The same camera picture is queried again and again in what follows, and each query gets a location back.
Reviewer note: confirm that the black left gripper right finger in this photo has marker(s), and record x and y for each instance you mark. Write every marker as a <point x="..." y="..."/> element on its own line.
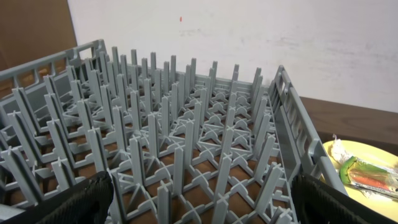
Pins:
<point x="316" y="203"/>

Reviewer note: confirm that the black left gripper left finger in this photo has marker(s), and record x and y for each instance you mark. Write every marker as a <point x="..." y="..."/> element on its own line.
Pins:
<point x="86" y="202"/>

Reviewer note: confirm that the white paper napkin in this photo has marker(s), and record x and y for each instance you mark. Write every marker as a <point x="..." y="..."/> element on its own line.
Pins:
<point x="339" y="152"/>

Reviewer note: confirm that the green snack wrapper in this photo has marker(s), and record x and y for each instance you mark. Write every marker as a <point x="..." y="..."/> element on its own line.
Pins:
<point x="367" y="176"/>

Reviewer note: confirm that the yellow round plate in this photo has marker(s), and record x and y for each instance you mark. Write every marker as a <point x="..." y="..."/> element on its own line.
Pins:
<point x="381" y="204"/>

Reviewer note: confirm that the grey plastic dish rack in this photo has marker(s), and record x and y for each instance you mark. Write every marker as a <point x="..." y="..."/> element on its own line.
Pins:
<point x="179" y="147"/>

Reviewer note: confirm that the cardboard panel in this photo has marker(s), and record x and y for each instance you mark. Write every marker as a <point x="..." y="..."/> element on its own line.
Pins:
<point x="32" y="29"/>

